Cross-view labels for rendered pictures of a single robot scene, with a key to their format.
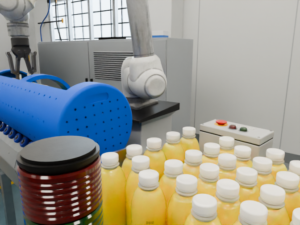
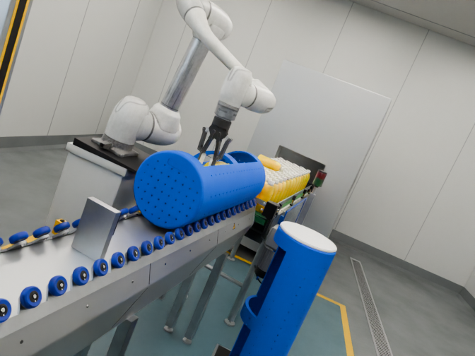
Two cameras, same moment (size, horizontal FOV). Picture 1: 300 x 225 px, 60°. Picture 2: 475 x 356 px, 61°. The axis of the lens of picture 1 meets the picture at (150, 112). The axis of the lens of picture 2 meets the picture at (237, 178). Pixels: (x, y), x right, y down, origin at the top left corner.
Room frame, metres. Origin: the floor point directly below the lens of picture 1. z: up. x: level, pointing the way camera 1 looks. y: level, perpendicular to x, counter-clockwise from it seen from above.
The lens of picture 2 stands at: (1.94, 2.10, 1.49)
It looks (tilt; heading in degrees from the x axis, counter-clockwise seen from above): 10 degrees down; 240
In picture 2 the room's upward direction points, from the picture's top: 22 degrees clockwise
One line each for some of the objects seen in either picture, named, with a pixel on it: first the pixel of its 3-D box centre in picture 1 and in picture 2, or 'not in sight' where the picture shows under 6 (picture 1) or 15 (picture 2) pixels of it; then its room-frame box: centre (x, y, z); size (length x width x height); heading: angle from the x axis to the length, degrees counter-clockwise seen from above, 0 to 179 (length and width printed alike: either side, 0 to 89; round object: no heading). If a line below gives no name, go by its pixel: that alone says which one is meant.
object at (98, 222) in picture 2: not in sight; (97, 229); (1.67, 1.02, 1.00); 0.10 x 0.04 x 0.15; 134
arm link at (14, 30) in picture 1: (18, 31); (225, 111); (1.24, 0.60, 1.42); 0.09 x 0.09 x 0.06
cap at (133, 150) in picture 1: (134, 151); not in sight; (0.60, 0.04, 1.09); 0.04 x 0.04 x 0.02
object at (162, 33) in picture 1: (155, 35); not in sight; (2.77, -0.05, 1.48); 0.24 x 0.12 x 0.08; 61
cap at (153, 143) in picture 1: (154, 143); not in sight; (0.65, -0.01, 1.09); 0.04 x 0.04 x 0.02
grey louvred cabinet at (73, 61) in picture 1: (106, 99); not in sight; (3.28, 0.56, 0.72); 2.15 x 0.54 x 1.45; 53
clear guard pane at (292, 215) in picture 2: not in sight; (284, 234); (0.08, -0.17, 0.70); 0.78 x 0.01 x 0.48; 44
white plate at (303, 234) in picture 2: not in sight; (307, 236); (0.69, 0.74, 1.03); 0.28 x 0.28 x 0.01
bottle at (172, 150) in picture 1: (172, 169); not in sight; (0.70, -0.07, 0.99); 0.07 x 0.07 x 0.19
